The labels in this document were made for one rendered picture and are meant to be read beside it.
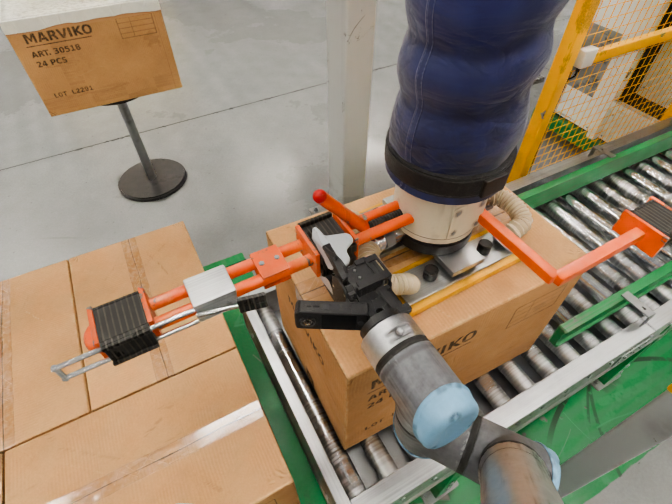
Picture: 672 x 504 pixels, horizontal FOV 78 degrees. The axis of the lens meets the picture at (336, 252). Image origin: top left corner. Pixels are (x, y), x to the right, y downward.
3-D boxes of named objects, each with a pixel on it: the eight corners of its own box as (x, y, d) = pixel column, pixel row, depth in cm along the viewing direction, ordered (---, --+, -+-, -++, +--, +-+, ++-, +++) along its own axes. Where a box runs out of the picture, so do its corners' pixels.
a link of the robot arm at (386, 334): (373, 381, 63) (377, 350, 56) (357, 355, 66) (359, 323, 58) (422, 355, 66) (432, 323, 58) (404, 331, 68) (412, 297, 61)
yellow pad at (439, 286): (497, 228, 96) (504, 212, 92) (530, 256, 90) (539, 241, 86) (373, 286, 85) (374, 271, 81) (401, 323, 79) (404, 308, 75)
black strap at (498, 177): (454, 113, 86) (458, 95, 83) (540, 175, 73) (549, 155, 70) (361, 144, 79) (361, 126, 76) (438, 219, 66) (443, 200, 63)
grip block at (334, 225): (334, 229, 82) (333, 207, 77) (360, 263, 76) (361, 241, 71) (295, 245, 79) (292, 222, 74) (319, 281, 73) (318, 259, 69)
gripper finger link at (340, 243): (337, 219, 74) (362, 263, 71) (307, 231, 72) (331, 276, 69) (340, 210, 71) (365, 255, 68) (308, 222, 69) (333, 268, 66)
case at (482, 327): (444, 255, 143) (473, 159, 113) (529, 349, 119) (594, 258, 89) (282, 324, 125) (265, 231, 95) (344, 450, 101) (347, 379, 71)
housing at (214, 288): (228, 278, 73) (222, 262, 70) (241, 306, 70) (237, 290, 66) (188, 294, 71) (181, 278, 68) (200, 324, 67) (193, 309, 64)
